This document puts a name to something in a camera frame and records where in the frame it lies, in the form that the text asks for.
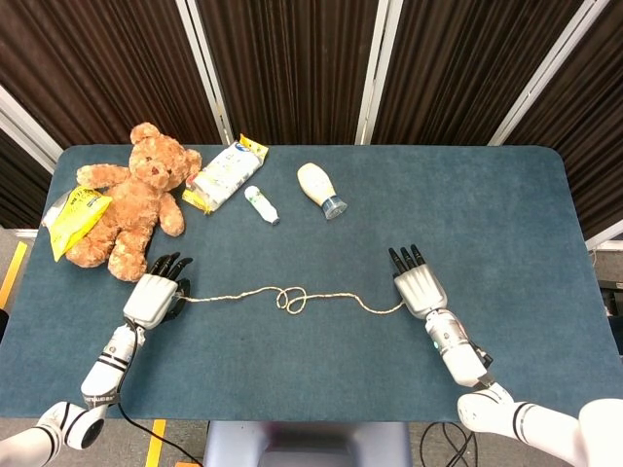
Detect yellow snack bag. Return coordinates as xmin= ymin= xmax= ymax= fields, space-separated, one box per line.
xmin=41 ymin=186 xmax=114 ymax=263

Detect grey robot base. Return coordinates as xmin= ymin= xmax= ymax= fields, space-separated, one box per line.
xmin=202 ymin=420 xmax=415 ymax=467

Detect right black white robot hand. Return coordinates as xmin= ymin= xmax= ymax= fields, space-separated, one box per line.
xmin=387 ymin=243 xmax=448 ymax=318

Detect blue table cover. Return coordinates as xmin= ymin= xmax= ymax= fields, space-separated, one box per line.
xmin=0 ymin=144 xmax=622 ymax=422

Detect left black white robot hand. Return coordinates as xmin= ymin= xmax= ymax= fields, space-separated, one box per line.
xmin=123 ymin=251 xmax=194 ymax=331

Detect beige braided rope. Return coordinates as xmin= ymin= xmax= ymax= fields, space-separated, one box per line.
xmin=182 ymin=285 xmax=408 ymax=316

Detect small white bottle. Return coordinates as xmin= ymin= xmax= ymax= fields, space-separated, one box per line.
xmin=243 ymin=185 xmax=281 ymax=227

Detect cream bottle with blue cap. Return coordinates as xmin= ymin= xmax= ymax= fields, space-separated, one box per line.
xmin=296 ymin=162 xmax=349 ymax=222

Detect white pack with yellow ends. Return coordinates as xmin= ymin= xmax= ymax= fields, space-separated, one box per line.
xmin=181 ymin=133 xmax=271 ymax=216

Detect black cable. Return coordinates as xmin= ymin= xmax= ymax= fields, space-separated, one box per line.
xmin=420 ymin=420 xmax=482 ymax=467
xmin=115 ymin=386 xmax=203 ymax=464

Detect brown teddy bear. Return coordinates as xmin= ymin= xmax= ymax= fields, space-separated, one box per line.
xmin=64 ymin=122 xmax=203 ymax=284

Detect yellow floor tape strip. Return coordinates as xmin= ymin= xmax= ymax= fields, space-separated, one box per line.
xmin=144 ymin=418 xmax=167 ymax=467
xmin=0 ymin=241 xmax=29 ymax=310

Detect white partition post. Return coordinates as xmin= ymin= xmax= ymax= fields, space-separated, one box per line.
xmin=583 ymin=227 xmax=623 ymax=252
xmin=354 ymin=0 xmax=405 ymax=146
xmin=0 ymin=85 xmax=65 ymax=174
xmin=488 ymin=0 xmax=598 ymax=147
xmin=174 ymin=0 xmax=236 ymax=146

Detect brown pleated curtain panel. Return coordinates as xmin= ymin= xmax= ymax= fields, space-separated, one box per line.
xmin=0 ymin=128 xmax=53 ymax=230
xmin=503 ymin=0 xmax=623 ymax=240
xmin=0 ymin=0 xmax=223 ymax=150
xmin=372 ymin=0 xmax=585 ymax=146
xmin=197 ymin=0 xmax=381 ymax=146

